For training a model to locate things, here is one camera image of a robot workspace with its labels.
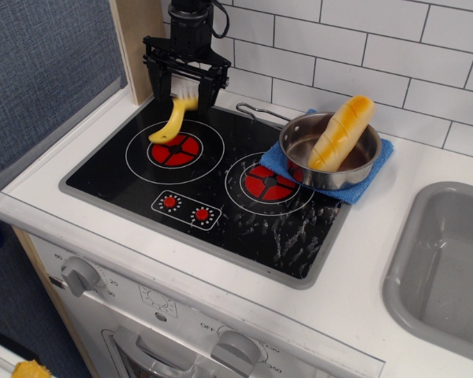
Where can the grey oven knob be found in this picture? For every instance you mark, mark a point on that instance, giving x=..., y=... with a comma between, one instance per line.
x=79, y=276
x=236, y=352

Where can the black toy stove top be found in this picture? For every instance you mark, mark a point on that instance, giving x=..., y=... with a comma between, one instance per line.
x=207, y=189

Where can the grey sink basin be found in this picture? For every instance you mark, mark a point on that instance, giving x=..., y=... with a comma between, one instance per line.
x=428, y=289

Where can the toy bread baguette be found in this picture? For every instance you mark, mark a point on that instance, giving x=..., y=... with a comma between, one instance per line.
x=341, y=135

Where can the grey right oven knob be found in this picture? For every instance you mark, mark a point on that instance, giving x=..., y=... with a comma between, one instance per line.
x=236, y=352

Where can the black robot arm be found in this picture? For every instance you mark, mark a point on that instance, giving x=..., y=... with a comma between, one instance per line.
x=189, y=6

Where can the wooden side post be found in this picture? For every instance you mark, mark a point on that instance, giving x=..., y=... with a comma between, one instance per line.
x=134, y=20

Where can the white toy oven front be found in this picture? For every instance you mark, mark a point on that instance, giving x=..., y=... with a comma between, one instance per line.
x=131, y=330

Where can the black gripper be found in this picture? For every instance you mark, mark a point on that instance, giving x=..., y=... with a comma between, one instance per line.
x=187, y=52

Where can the stainless steel pot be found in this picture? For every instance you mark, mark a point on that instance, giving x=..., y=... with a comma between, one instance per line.
x=329, y=151

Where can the yellow dish brush white bristles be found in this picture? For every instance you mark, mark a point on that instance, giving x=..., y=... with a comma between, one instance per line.
x=185, y=100

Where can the grey left oven knob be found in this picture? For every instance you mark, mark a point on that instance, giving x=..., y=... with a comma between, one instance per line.
x=79, y=276

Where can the yellow black object bottom left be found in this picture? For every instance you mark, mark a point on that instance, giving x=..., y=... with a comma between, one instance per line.
x=27, y=369

